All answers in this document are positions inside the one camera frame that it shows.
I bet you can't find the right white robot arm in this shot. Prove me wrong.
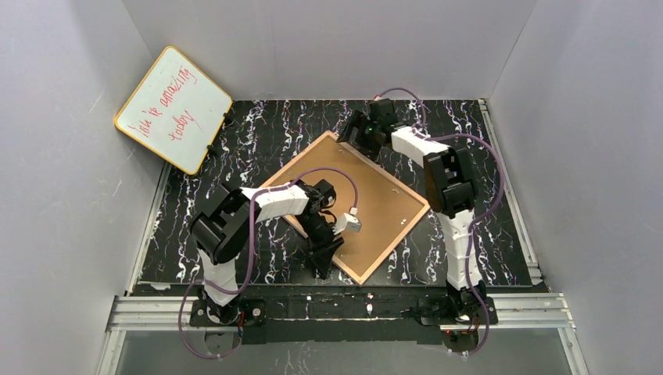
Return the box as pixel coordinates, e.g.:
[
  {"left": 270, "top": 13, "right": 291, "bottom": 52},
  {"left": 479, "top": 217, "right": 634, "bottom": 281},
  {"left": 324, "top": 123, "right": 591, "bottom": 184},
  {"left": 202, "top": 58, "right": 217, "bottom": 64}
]
[{"left": 337, "top": 98, "right": 489, "bottom": 320}]

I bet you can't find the aluminium rail base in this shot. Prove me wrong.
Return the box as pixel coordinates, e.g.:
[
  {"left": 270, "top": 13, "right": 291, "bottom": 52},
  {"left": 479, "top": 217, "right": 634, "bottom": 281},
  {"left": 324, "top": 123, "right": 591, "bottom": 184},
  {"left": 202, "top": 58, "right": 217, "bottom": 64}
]
[{"left": 102, "top": 99, "right": 587, "bottom": 374}]

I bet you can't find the whiteboard with red writing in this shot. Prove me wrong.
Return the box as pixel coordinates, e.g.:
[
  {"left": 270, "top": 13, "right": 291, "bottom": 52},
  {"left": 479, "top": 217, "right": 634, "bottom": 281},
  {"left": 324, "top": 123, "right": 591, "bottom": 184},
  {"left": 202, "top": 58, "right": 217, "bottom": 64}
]
[{"left": 113, "top": 46, "right": 233, "bottom": 175}]

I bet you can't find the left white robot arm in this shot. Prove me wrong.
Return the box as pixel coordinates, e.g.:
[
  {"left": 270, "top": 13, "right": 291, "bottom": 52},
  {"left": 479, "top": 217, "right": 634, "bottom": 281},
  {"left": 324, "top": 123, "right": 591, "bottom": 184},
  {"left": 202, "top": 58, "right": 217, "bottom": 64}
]
[{"left": 189, "top": 180, "right": 344, "bottom": 325}]

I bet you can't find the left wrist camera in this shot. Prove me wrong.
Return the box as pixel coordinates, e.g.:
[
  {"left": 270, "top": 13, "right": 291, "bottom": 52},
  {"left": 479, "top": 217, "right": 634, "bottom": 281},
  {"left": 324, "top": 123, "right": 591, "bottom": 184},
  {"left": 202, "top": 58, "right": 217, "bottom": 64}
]
[{"left": 333, "top": 207, "right": 362, "bottom": 235}]

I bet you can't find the frame backing board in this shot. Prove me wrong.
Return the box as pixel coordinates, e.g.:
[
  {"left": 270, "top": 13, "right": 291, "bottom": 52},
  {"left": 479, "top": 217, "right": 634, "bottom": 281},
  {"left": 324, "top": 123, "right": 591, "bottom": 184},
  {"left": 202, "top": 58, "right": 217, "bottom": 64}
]
[{"left": 263, "top": 136, "right": 426, "bottom": 280}]

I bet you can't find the wooden picture frame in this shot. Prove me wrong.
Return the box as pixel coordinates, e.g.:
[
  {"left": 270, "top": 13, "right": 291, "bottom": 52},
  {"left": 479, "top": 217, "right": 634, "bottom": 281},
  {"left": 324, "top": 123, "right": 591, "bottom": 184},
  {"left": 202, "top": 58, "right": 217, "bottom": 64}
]
[{"left": 257, "top": 130, "right": 432, "bottom": 287}]

